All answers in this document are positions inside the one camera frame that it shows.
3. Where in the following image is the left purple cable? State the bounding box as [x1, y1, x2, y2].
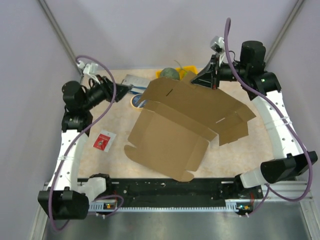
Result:
[48, 55, 118, 232]

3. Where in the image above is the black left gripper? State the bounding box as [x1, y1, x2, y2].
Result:
[81, 74, 132, 110]

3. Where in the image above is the brown cardboard box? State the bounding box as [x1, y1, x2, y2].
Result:
[124, 72, 255, 182]

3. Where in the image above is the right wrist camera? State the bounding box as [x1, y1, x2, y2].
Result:
[210, 36, 225, 54]

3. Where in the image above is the green melon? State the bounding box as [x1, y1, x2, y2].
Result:
[159, 67, 180, 81]

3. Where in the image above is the masking tape roll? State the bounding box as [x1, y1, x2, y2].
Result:
[130, 93, 146, 110]

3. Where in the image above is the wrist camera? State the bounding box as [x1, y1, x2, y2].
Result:
[77, 61, 99, 76]
[210, 36, 225, 54]

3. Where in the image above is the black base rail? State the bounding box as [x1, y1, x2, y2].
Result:
[44, 176, 311, 213]

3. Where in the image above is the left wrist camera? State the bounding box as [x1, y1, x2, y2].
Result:
[77, 61, 99, 76]

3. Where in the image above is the red white packet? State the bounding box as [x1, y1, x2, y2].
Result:
[93, 130, 117, 153]

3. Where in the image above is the blue razor box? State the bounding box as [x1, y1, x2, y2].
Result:
[122, 74, 150, 94]

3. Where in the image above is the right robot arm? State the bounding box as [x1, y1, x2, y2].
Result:
[232, 40, 309, 198]

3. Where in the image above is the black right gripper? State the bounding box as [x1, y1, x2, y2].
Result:
[190, 53, 247, 91]

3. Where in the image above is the yellow plastic tray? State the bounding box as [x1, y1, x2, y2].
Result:
[155, 65, 199, 80]

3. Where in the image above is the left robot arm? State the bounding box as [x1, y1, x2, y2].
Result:
[37, 75, 131, 220]

